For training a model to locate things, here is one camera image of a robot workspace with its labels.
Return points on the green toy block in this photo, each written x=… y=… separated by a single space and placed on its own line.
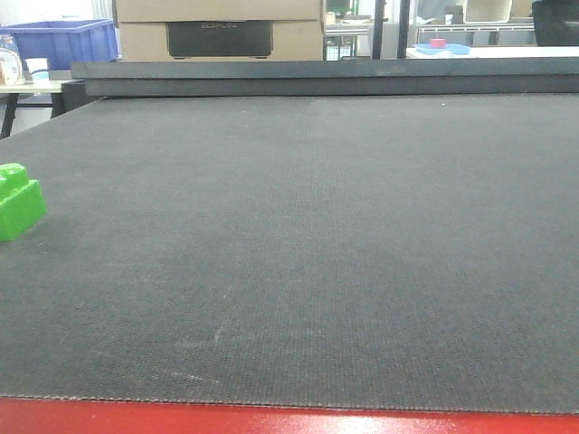
x=22 y=203

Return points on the dark grey conveyor belt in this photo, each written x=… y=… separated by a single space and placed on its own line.
x=372 y=253

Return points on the red conveyor front edge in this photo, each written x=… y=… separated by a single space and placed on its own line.
x=47 y=416

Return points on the lower cardboard box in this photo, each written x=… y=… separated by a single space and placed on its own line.
x=291 y=41

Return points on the cardboard box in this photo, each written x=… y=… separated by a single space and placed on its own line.
x=291 y=41
x=218 y=10

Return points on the blue shallow tray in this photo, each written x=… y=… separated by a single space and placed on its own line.
x=450 y=48

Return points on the upper cardboard box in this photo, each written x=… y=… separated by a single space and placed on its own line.
x=218 y=10

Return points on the blue plastic crate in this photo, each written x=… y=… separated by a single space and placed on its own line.
x=66 y=41

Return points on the white paper cup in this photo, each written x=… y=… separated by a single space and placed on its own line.
x=38 y=69

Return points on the white side table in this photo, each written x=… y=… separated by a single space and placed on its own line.
x=53 y=88

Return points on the clear plastic container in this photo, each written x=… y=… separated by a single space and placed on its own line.
x=11 y=65

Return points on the black chair back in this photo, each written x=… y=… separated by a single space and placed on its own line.
x=555 y=22

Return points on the dark conveyor back rail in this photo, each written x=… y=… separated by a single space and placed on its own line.
x=409 y=77

